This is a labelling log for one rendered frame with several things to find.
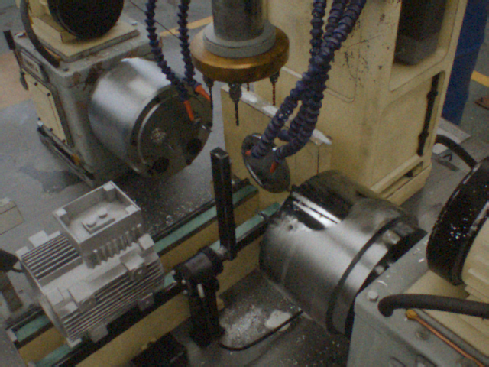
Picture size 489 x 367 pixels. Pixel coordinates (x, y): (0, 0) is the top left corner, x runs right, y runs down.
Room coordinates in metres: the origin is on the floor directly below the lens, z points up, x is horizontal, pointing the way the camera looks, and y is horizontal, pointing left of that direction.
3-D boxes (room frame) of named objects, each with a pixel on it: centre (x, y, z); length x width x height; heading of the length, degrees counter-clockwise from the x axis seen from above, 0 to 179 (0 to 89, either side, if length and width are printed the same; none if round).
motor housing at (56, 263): (0.67, 0.29, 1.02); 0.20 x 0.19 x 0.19; 128
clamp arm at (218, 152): (0.71, 0.04, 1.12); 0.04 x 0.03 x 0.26; 129
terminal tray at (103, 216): (0.70, 0.26, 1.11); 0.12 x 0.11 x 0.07; 128
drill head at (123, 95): (1.17, 0.25, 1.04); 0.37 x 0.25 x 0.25; 39
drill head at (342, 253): (0.64, -0.19, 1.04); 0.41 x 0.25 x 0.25; 39
